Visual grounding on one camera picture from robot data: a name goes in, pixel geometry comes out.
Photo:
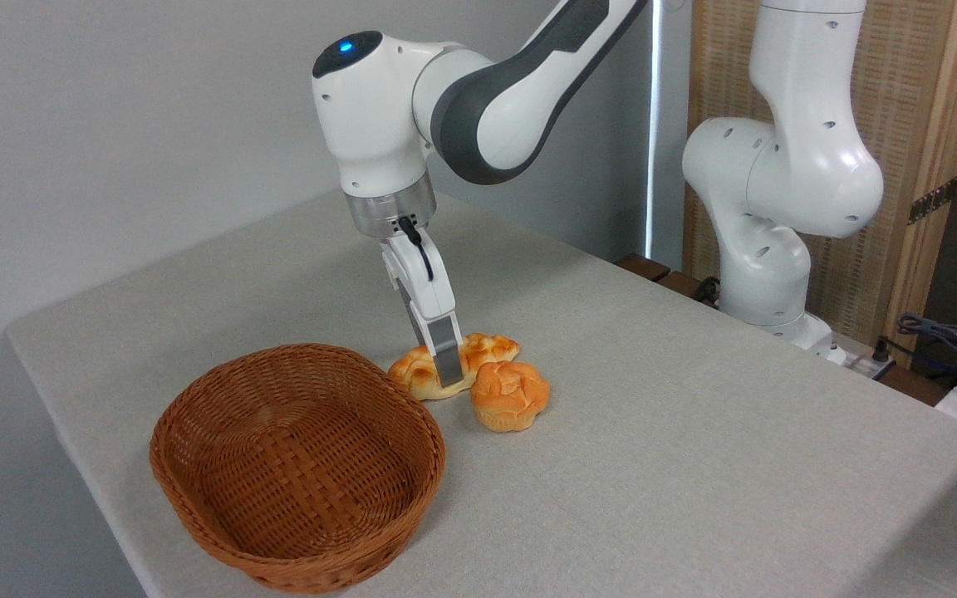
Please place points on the brown wooden base board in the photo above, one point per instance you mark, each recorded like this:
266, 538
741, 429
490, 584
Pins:
649, 267

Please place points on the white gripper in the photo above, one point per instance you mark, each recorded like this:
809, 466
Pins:
424, 282

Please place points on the long braided bread loaf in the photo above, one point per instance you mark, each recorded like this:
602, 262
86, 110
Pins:
414, 374

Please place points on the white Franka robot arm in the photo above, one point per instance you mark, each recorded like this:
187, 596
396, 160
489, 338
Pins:
370, 124

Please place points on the white vertical wall trim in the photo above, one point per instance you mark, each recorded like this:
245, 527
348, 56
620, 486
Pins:
654, 166

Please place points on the metal screen hinge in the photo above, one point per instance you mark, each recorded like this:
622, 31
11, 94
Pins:
933, 200

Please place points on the brown woven wicker basket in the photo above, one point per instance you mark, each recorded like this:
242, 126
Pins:
296, 465

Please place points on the round muffin-shaped bread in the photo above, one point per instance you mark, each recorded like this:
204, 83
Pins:
509, 397

